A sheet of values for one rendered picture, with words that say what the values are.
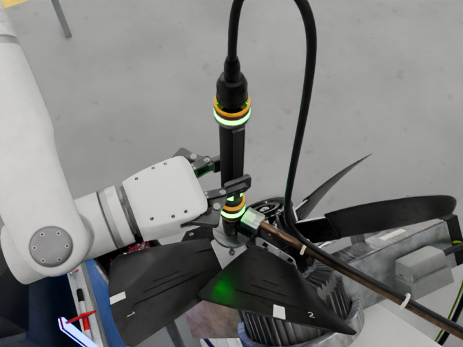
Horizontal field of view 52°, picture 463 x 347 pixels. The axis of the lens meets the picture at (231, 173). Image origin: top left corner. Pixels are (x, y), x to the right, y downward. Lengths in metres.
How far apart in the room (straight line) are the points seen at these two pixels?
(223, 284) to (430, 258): 0.51
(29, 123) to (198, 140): 1.97
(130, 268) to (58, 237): 0.47
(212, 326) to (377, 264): 0.40
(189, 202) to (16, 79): 0.27
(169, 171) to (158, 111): 2.05
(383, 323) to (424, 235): 0.22
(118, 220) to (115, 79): 2.32
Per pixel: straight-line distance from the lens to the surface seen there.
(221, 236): 0.85
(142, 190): 0.65
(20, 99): 0.65
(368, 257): 1.06
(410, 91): 2.96
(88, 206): 0.64
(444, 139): 2.81
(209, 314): 1.12
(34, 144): 0.60
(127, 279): 1.01
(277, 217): 0.92
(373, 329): 1.02
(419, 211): 0.94
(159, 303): 0.95
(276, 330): 0.96
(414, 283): 1.06
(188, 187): 0.65
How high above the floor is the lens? 2.09
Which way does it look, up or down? 59 degrees down
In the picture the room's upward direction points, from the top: straight up
